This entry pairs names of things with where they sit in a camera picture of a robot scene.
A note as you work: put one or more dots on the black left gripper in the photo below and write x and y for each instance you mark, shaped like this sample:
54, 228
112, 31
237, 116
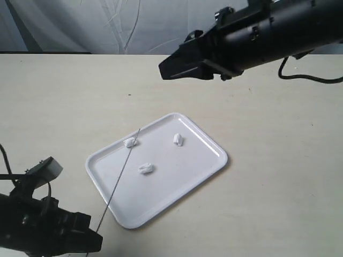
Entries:
40, 227

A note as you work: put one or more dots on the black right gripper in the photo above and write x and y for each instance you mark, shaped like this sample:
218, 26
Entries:
263, 32

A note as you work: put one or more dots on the thin metal skewer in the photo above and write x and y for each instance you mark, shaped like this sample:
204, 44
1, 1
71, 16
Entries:
116, 184

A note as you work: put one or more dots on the white marshmallow top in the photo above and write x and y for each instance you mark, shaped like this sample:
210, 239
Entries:
178, 140

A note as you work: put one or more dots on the white marshmallow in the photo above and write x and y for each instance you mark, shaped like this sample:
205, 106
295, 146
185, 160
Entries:
146, 168
178, 140
130, 142

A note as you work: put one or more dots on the white marshmallow bottom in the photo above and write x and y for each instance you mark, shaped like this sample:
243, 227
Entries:
130, 142

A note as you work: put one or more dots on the white plastic tray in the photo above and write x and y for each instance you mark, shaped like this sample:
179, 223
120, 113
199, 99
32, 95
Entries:
178, 170

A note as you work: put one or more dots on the grey backdrop cloth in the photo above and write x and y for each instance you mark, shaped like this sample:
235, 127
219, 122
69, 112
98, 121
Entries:
104, 27

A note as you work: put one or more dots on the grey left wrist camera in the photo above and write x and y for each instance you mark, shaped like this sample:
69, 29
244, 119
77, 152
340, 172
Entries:
44, 172

